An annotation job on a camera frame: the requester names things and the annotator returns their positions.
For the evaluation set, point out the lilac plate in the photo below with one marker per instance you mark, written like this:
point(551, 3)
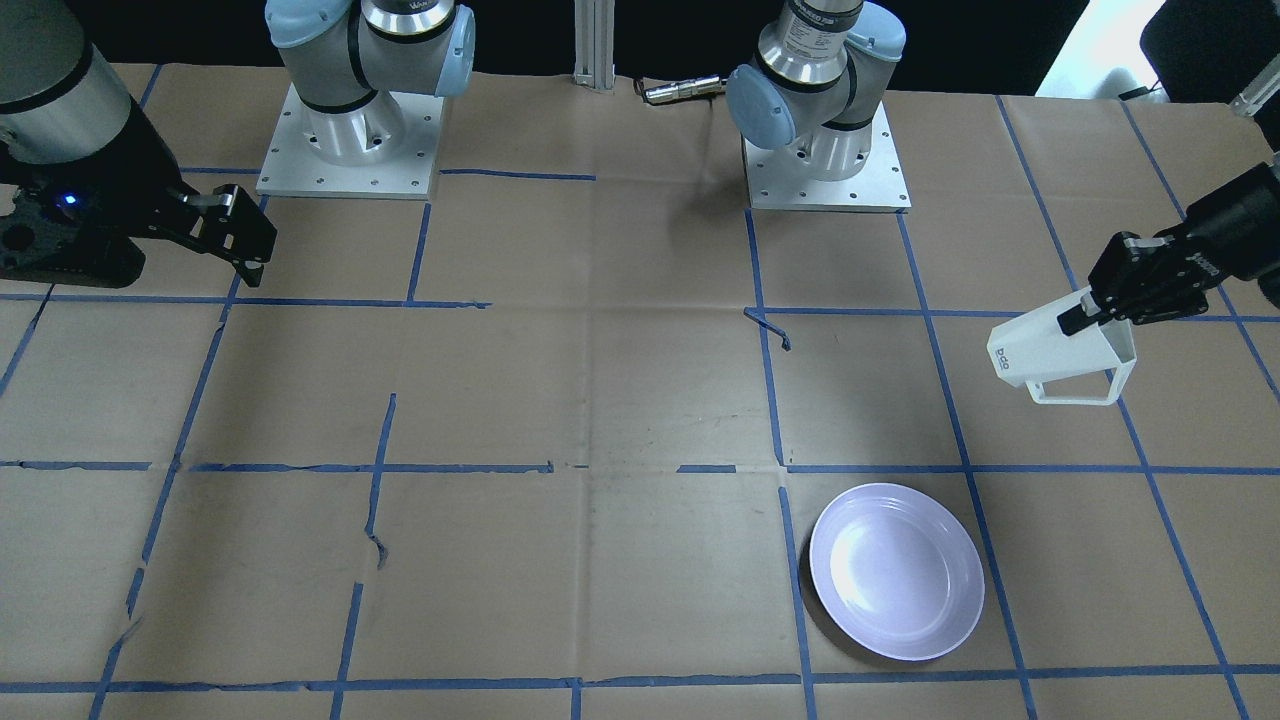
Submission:
point(897, 572)

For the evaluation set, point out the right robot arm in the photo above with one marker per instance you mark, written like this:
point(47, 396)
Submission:
point(63, 102)

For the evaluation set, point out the aluminium frame post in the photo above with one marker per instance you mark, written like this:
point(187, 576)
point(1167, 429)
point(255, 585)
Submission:
point(593, 42)

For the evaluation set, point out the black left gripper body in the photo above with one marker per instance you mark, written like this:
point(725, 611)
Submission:
point(1238, 225)

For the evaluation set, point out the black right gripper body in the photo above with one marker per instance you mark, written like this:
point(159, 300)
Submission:
point(138, 178)

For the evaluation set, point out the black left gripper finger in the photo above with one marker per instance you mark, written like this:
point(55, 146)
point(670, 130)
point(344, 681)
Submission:
point(1144, 280)

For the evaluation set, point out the metal cable connector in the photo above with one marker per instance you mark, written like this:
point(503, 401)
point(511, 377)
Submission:
point(679, 91)

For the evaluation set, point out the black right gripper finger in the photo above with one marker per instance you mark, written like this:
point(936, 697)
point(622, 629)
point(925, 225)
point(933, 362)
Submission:
point(226, 223)

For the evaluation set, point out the white faceted mug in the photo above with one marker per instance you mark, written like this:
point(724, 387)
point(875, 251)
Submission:
point(1062, 340)

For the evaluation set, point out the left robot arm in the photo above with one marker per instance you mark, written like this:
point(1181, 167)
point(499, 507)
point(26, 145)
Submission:
point(826, 64)

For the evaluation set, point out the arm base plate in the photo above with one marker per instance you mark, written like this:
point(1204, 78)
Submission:
point(830, 170)
point(388, 149)

